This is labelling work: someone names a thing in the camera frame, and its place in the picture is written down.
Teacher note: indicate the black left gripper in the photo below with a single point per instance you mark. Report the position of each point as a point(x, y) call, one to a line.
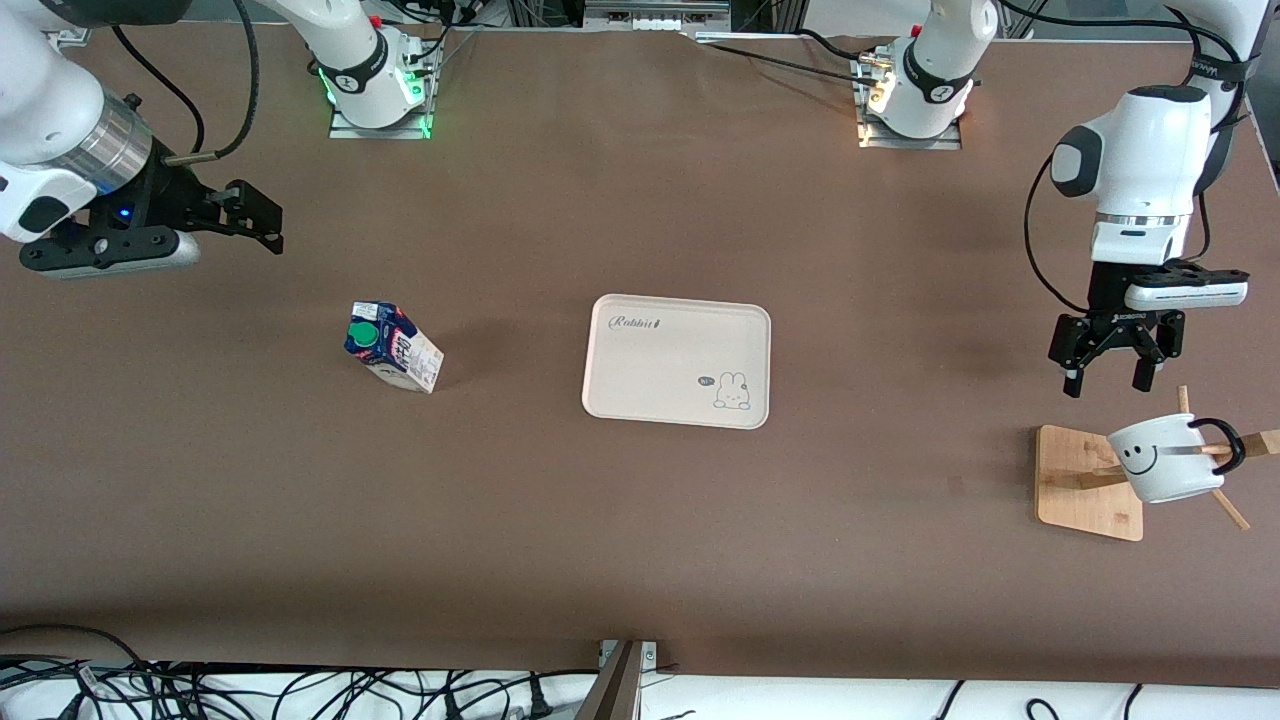
point(1112, 322)

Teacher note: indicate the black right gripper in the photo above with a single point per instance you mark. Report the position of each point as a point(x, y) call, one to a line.
point(172, 196)

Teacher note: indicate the blue white milk carton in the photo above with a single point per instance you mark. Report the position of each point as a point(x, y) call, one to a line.
point(395, 350)

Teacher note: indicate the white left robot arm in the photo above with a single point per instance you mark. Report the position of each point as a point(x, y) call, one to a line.
point(1150, 150)

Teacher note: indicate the cream rabbit print tray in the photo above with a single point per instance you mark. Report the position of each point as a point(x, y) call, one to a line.
point(670, 370)

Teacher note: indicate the wooden mug tree stand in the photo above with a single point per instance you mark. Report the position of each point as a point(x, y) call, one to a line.
point(1085, 510)

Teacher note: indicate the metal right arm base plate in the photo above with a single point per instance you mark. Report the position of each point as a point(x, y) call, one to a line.
point(420, 125)

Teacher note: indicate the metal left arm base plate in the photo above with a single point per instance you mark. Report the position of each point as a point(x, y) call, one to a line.
point(950, 140)

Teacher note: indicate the grey metal frame post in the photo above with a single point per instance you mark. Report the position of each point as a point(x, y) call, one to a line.
point(615, 685)

